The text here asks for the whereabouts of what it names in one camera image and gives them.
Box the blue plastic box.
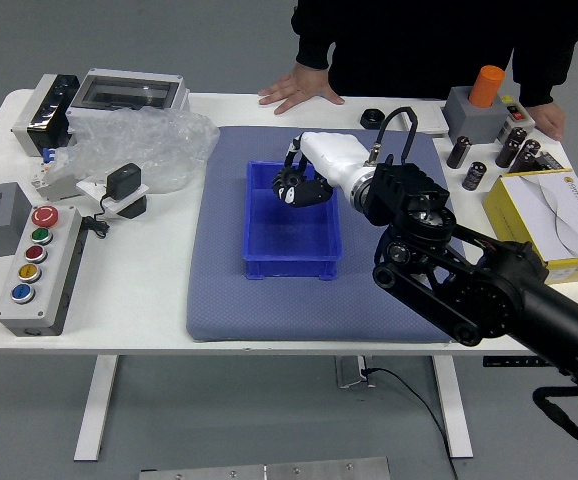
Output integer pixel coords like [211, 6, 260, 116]
[242, 160, 345, 281]

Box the grey-blue mat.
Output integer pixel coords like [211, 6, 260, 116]
[185, 125, 479, 344]

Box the white switch box red button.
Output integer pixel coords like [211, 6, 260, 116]
[498, 94, 537, 137]

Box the big black gear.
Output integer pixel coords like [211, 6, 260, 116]
[271, 167, 304, 197]

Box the white table leg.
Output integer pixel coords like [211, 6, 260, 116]
[73, 355, 120, 462]
[431, 355, 474, 459]

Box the orange cylinder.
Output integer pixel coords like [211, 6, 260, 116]
[468, 65, 506, 109]

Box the person's right hand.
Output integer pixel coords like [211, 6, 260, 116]
[257, 63, 346, 116]

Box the white socket plate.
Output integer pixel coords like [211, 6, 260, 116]
[75, 178, 151, 220]

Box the black power cable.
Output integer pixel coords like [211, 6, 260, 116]
[363, 367, 458, 480]

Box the grey block holder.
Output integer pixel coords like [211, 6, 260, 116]
[442, 85, 510, 145]

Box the white circuit breaker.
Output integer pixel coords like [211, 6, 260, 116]
[29, 146, 83, 203]

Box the black power adapter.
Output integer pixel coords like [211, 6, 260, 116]
[105, 162, 143, 197]

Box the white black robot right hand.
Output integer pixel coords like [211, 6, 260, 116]
[271, 130, 376, 208]

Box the white wall switch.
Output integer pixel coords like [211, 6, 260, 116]
[399, 103, 449, 136]

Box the black hex nut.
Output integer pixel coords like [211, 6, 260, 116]
[359, 107, 387, 131]

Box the person's left hand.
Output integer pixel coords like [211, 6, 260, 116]
[533, 101, 567, 142]

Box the grey box black panel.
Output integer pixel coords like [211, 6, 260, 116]
[10, 73, 81, 157]

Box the grey under-table power box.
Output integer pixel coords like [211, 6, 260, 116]
[334, 355, 378, 390]

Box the grey distribution box clear lid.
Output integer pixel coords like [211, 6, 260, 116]
[67, 68, 191, 119]

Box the black adapter cord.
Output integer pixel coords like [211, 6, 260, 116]
[79, 192, 113, 240]

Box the dark cylindrical capacitor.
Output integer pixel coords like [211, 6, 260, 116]
[446, 135, 473, 170]
[461, 159, 488, 192]
[494, 126, 529, 169]
[509, 138, 542, 174]

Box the clear plastic bag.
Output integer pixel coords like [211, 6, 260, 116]
[51, 107, 221, 195]

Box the small black module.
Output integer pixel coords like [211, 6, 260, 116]
[532, 149, 561, 174]

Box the silver metal plate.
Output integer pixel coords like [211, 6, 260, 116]
[138, 456, 391, 480]

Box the grey push-button control box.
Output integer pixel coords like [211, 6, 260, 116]
[0, 204, 90, 338]

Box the person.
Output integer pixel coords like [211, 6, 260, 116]
[290, 0, 578, 109]

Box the yellow white cardboard box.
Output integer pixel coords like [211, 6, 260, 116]
[483, 169, 578, 285]

